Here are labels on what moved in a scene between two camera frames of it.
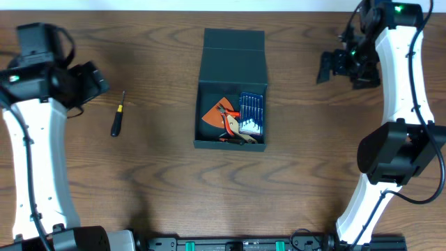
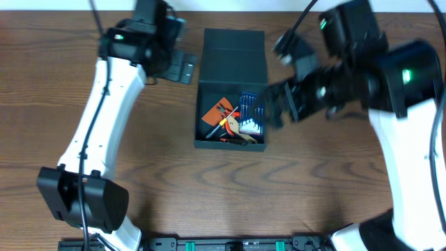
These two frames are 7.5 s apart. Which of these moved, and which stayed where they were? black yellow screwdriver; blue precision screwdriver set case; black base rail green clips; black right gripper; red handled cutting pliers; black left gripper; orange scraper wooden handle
Moved: black right gripper; black yellow screwdriver; black left gripper; red handled cutting pliers
Stayed: black base rail green clips; orange scraper wooden handle; blue precision screwdriver set case
